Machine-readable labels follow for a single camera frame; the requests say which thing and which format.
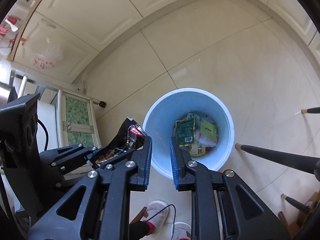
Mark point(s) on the white plastic bag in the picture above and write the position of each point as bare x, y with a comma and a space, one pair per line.
45, 46

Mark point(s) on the glass door low cabinet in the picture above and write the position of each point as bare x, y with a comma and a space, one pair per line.
67, 115

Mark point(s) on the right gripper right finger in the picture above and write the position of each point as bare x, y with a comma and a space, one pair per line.
222, 206

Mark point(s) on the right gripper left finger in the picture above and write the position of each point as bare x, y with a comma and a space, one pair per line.
98, 205

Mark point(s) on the black chair leg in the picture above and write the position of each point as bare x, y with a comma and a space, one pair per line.
298, 162

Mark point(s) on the pile of trash wrappers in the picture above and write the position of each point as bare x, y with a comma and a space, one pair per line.
197, 133

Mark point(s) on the black red snack bag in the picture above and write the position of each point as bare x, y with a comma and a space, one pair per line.
130, 136

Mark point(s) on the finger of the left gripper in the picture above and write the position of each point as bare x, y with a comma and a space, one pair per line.
82, 166
73, 152

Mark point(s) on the red utensil holder rack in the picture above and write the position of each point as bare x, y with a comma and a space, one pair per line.
9, 29

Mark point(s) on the white slipper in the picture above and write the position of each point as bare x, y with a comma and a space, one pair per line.
155, 215
181, 231

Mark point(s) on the blue plastic trash bin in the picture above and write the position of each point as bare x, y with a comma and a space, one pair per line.
160, 120

